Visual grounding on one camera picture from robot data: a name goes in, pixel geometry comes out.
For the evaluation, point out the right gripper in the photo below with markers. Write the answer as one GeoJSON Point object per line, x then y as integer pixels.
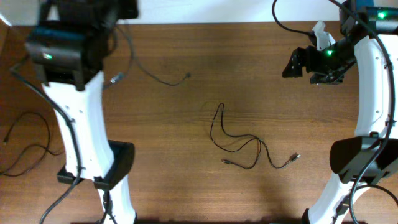
{"type": "Point", "coordinates": [308, 54]}

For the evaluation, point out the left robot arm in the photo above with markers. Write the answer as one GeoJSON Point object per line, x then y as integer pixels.
{"type": "Point", "coordinates": [67, 48]}

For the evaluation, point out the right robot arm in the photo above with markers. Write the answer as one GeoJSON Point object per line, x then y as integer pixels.
{"type": "Point", "coordinates": [369, 42]}

